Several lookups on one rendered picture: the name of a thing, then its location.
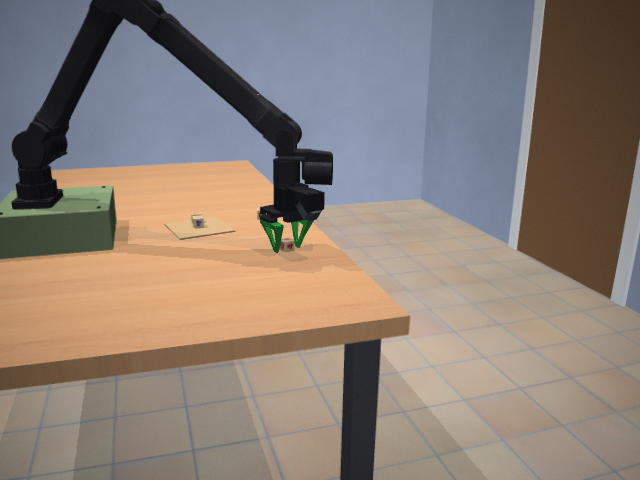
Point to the beige flat mat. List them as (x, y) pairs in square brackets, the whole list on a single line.
[(185, 230)]

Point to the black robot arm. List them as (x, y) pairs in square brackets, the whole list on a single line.
[(35, 147)]

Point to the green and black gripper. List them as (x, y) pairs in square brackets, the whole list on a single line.
[(271, 220)]

